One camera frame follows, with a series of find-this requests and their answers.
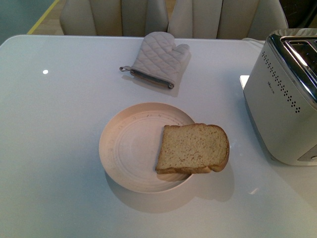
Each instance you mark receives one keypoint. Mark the slice of brown bread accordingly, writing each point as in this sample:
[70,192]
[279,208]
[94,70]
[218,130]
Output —
[193,149]

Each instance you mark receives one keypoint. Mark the white chrome toaster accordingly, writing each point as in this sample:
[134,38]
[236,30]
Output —
[281,96]

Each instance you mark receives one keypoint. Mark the beige round plate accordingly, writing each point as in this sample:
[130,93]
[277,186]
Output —
[130,143]

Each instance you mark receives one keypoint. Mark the grey quilted oven mitt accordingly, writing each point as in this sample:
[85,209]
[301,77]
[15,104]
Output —
[160,60]

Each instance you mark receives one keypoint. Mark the beige left dining chair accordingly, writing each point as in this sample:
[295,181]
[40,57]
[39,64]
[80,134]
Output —
[136,18]

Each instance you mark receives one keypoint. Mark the beige dining chair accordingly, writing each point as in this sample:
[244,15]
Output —
[226,19]
[136,18]

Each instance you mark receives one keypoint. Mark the beige right dining chair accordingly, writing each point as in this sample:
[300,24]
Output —
[226,19]

